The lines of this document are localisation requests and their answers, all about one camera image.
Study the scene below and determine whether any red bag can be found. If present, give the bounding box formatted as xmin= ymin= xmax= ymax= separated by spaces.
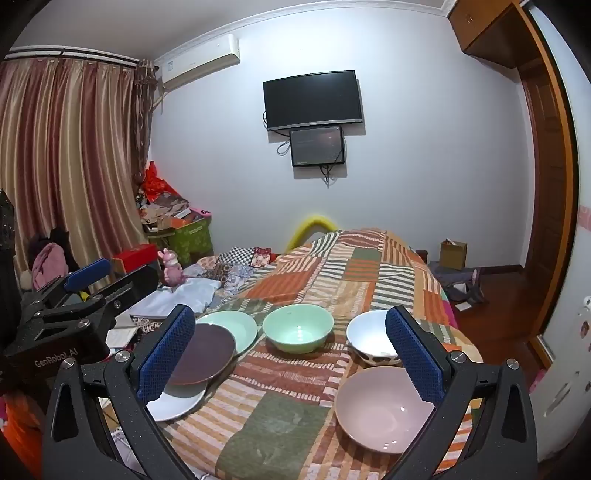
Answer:
xmin=141 ymin=161 xmax=168 ymax=199

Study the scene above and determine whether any brown wooden door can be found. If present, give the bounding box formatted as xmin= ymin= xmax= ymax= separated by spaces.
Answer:
xmin=515 ymin=9 xmax=579 ymax=365

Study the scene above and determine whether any green bowl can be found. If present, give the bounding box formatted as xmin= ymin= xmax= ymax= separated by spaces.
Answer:
xmin=262 ymin=305 xmax=334 ymax=354

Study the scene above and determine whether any pink garment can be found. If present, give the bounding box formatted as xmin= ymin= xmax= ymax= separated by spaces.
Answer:
xmin=31 ymin=242 xmax=68 ymax=291

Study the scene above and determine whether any stack of white papers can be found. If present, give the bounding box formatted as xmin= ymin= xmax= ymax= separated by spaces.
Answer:
xmin=106 ymin=314 xmax=139 ymax=348

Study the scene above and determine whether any pile of cartons and papers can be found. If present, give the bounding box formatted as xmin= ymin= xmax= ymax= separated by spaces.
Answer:
xmin=137 ymin=189 xmax=192 ymax=232

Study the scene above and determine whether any striped pink beige curtain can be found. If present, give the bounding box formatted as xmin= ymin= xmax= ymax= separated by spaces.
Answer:
xmin=0 ymin=58 xmax=155 ymax=296

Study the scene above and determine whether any small black monitor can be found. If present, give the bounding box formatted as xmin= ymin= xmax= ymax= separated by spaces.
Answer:
xmin=289 ymin=126 xmax=345 ymax=168

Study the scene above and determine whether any grey bag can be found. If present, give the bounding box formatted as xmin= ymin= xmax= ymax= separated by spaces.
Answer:
xmin=429 ymin=261 xmax=485 ymax=305

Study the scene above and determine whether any green plate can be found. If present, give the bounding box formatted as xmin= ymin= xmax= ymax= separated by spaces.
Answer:
xmin=196 ymin=310 xmax=258 ymax=356

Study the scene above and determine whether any white plate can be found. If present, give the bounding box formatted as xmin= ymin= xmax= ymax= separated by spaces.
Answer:
xmin=145 ymin=383 xmax=208 ymax=422

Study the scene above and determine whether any white brown-spotted bowl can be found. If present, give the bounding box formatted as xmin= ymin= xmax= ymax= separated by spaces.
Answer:
xmin=346 ymin=310 xmax=400 ymax=367

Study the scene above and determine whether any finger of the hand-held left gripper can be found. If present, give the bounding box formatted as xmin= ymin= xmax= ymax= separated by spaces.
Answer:
xmin=21 ymin=257 xmax=112 ymax=319
xmin=34 ymin=264 xmax=160 ymax=335

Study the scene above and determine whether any pink toy rabbit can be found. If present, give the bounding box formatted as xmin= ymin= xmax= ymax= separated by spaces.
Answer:
xmin=157 ymin=248 xmax=186 ymax=287

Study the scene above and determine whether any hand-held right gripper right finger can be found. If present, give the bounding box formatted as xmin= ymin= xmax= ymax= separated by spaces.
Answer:
xmin=385 ymin=305 xmax=539 ymax=480

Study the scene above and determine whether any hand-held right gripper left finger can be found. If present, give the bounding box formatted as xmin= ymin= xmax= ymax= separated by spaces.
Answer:
xmin=42 ymin=304 xmax=199 ymax=480

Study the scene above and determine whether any cardboard box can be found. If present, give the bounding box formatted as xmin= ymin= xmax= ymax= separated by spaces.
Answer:
xmin=438 ymin=239 xmax=468 ymax=271

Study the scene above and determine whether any checkered patchwork quilt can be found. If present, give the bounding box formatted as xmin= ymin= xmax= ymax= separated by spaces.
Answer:
xmin=185 ymin=247 xmax=278 ymax=296

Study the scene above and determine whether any dark brown plate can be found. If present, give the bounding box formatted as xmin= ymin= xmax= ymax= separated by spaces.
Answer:
xmin=168 ymin=323 xmax=237 ymax=387

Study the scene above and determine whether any white curtain rail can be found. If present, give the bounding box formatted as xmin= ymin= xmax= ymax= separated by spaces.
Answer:
xmin=4 ymin=46 xmax=139 ymax=68

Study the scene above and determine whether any black garment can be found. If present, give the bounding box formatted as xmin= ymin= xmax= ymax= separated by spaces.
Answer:
xmin=48 ymin=228 xmax=81 ymax=273

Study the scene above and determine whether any white cloth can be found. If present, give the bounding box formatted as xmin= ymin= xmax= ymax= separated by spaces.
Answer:
xmin=131 ymin=279 xmax=222 ymax=319

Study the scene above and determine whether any green box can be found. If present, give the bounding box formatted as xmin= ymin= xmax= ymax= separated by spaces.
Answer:
xmin=148 ymin=216 xmax=214 ymax=268

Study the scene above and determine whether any striped patchwork blanket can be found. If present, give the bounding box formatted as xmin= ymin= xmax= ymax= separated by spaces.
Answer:
xmin=161 ymin=228 xmax=485 ymax=480

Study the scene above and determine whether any red box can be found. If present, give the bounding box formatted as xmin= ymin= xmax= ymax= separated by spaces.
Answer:
xmin=111 ymin=244 xmax=160 ymax=275

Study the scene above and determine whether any brown wooden overhead cabinet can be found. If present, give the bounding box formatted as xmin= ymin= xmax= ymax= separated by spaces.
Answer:
xmin=448 ymin=0 xmax=532 ymax=70

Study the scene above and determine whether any white air conditioner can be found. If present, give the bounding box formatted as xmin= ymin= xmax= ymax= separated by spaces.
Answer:
xmin=159 ymin=33 xmax=242 ymax=90

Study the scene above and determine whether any white wardrobe door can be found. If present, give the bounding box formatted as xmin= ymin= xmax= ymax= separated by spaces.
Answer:
xmin=529 ymin=9 xmax=591 ymax=462

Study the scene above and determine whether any black wall television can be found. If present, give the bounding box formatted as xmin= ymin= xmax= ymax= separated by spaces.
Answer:
xmin=263 ymin=70 xmax=362 ymax=131

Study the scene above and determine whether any pink bowl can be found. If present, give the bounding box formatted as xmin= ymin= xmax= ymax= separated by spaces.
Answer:
xmin=335 ymin=366 xmax=437 ymax=454

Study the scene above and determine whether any yellow foam tube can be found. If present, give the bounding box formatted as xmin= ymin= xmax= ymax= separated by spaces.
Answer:
xmin=285 ymin=213 xmax=338 ymax=252

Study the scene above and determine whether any person's orange garment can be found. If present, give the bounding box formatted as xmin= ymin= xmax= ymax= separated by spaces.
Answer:
xmin=0 ymin=392 xmax=49 ymax=464

